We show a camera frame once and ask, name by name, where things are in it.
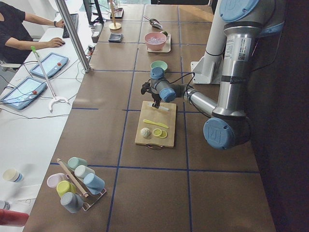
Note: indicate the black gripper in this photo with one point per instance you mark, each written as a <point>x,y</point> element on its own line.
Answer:
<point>155,96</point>

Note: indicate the white plastic spoon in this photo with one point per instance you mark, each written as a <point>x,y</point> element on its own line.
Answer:
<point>161,108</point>

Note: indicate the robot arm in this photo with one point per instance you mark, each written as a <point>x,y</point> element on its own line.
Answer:
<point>235,30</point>

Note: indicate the mint green bowl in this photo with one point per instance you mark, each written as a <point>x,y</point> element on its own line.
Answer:
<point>159,63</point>

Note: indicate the pink bowl with ice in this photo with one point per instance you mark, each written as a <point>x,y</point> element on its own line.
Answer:
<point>155,40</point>

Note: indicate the stainless steel ice scoop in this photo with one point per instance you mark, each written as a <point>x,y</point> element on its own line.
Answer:
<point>153,22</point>

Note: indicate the person right hand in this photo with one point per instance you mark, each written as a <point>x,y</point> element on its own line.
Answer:
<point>55,42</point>

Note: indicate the person left hand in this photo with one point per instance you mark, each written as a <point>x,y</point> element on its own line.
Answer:
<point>59,24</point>

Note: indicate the bamboo cutting board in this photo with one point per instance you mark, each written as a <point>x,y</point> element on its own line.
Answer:
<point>156,125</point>

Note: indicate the yellow plastic knife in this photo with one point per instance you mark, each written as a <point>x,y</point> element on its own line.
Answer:
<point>156,123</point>

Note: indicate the lemon slice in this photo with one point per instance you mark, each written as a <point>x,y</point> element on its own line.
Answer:
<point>164,134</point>
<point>157,132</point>

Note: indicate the white steamed bun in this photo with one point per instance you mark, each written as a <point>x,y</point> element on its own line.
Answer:
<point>145,133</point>

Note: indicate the cream serving tray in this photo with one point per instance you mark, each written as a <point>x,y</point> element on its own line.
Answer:
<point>166,48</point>

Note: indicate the folded grey cloth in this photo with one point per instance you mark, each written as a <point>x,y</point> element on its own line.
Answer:
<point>115,37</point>

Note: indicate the power strip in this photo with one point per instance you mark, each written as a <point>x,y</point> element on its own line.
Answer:
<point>89,52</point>

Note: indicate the wooden mug tree stand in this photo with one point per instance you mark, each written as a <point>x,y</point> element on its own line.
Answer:
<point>114,25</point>

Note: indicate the black rectangular tray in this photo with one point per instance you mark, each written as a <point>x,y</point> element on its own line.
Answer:
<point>118,13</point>

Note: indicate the white reacher grabber tool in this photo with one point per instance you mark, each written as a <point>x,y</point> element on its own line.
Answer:
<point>55,97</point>

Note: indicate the computer monitor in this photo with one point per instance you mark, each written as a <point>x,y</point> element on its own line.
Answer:
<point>93,12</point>

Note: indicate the light blue cup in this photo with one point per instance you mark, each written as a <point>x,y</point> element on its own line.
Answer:
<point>94,183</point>

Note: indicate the white cup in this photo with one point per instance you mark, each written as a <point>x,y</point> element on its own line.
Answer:
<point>82,171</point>

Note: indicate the mint green cup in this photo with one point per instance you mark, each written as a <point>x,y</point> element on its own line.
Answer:
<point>74,162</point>

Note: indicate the far teach pendant tablet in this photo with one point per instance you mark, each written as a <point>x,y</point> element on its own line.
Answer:
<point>52,64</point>

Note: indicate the teach pendant tablet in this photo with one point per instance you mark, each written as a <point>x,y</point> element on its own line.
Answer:
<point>24,93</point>
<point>52,64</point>

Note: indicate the yellow green cup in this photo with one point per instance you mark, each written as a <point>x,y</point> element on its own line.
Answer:
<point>64,187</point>

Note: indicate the pink cup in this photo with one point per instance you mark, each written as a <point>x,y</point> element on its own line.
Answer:
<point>53,180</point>

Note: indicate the grey cup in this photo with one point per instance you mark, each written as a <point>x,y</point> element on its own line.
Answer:
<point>72,202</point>

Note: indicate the near teach pendant tablet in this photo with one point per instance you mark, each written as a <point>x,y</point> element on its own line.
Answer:
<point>24,93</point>

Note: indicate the seated person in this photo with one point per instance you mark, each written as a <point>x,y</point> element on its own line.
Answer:
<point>15,41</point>

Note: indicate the paper cup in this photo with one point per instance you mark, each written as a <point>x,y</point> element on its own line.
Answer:
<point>12,175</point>

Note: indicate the red bottle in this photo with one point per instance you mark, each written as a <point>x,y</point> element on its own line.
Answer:
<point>13,218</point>

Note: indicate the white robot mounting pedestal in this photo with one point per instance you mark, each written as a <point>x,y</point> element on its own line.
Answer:
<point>208,70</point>

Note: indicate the wooden rack handle rod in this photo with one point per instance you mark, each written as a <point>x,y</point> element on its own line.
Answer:
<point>72,177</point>

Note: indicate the white wire cup rack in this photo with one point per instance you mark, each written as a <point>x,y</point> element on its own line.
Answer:
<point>92,199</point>

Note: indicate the aluminium frame post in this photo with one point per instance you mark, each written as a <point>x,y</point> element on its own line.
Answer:
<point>62,8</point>

